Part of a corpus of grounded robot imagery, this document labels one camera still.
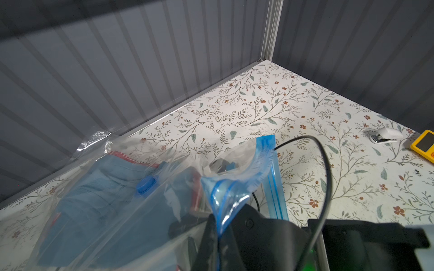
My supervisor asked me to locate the yellow calculator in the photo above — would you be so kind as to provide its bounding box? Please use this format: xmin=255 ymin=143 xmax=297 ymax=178
xmin=410 ymin=130 xmax=434 ymax=164

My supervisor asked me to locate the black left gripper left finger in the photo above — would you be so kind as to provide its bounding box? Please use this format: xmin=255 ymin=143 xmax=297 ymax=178
xmin=191 ymin=215 xmax=220 ymax=271

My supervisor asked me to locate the red ribbed garment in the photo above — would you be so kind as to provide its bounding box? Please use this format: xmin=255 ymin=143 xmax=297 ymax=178
xmin=50 ymin=151 xmax=200 ymax=231

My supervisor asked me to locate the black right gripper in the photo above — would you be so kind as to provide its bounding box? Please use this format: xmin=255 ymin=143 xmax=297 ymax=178
xmin=313 ymin=220 xmax=431 ymax=271

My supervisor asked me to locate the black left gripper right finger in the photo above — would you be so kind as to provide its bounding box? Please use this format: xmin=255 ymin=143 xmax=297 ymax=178
xmin=218 ymin=204 xmax=309 ymax=271

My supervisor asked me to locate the blue vacuum valve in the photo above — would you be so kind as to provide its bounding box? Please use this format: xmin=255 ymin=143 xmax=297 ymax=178
xmin=136 ymin=176 xmax=158 ymax=196

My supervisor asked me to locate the white stapler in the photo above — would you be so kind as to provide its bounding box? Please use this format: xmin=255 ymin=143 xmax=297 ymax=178
xmin=368 ymin=128 xmax=403 ymax=144

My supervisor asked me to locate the clear vacuum bag blue zip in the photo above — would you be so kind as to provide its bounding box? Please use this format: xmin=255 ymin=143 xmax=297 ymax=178
xmin=26 ymin=135 xmax=277 ymax=271

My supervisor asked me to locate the blue tank top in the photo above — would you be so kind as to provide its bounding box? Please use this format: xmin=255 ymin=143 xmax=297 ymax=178
xmin=27 ymin=155 xmax=203 ymax=271

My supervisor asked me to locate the black camera cable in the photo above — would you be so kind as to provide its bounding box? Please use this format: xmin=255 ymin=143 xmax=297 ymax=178
xmin=252 ymin=135 xmax=333 ymax=271

